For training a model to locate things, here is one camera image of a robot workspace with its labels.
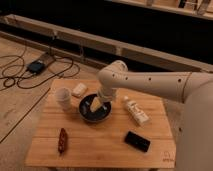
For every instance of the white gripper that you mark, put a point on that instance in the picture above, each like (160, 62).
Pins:
(105, 95)

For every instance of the dark red dried pepper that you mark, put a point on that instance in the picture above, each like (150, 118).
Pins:
(63, 139)

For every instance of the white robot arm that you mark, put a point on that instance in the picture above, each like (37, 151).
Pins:
(194, 150)

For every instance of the dark round bowl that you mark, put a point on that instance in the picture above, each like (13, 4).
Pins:
(94, 117)

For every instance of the white plastic cup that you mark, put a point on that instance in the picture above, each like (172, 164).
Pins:
(63, 98)

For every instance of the black rectangular box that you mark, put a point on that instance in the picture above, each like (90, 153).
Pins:
(137, 141)

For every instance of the blue power adapter box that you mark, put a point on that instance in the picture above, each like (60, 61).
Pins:
(36, 67)

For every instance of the wooden shelf frame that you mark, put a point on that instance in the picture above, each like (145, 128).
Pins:
(126, 50)

